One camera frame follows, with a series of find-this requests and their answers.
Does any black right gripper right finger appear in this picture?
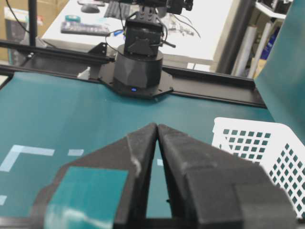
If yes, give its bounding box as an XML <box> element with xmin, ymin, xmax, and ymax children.
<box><xmin>158</xmin><ymin>124</ymin><xmax>298</xmax><ymax>229</ymax></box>

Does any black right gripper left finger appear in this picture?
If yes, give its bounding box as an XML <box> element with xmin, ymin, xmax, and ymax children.
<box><xmin>31</xmin><ymin>123</ymin><xmax>157</xmax><ymax>229</ymax></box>

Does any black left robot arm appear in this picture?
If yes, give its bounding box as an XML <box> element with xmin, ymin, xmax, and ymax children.
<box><xmin>30</xmin><ymin>0</ymin><xmax>193</xmax><ymax>229</ymax></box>

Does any small pale tape marker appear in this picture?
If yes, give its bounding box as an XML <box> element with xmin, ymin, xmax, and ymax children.
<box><xmin>68</xmin><ymin>149</ymin><xmax>84</xmax><ymax>156</ymax></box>

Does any white perforated plastic basket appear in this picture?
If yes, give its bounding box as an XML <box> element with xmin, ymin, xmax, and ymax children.
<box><xmin>212</xmin><ymin>117</ymin><xmax>305</xmax><ymax>219</ymax></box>

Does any pale tape corner marker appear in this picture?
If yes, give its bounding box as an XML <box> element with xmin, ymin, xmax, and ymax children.
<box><xmin>0</xmin><ymin>145</ymin><xmax>55</xmax><ymax>172</ymax></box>

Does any teal tape roll on desk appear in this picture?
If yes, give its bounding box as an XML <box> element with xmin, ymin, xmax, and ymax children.
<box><xmin>65</xmin><ymin>14</ymin><xmax>81</xmax><ymax>23</ymax></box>

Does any teal backdrop panel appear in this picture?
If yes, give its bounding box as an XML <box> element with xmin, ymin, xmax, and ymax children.
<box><xmin>254</xmin><ymin>0</ymin><xmax>305</xmax><ymax>139</ymax></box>

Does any white background desk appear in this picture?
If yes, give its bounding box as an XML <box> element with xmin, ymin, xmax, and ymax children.
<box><xmin>43</xmin><ymin>0</ymin><xmax>232</xmax><ymax>60</ymax></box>

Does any black keyboard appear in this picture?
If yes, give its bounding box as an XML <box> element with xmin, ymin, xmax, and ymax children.
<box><xmin>61</xmin><ymin>21</ymin><xmax>110</xmax><ymax>36</ymax></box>

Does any black computer mouse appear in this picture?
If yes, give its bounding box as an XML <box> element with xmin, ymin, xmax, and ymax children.
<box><xmin>81</xmin><ymin>4</ymin><xmax>100</xmax><ymax>13</ymax></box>

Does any black vertical pole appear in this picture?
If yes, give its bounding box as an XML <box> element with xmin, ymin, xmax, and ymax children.
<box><xmin>28</xmin><ymin>0</ymin><xmax>37</xmax><ymax>46</ymax></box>

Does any black aluminium frame rail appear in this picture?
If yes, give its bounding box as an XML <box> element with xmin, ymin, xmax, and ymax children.
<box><xmin>0</xmin><ymin>40</ymin><xmax>266</xmax><ymax>108</ymax></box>

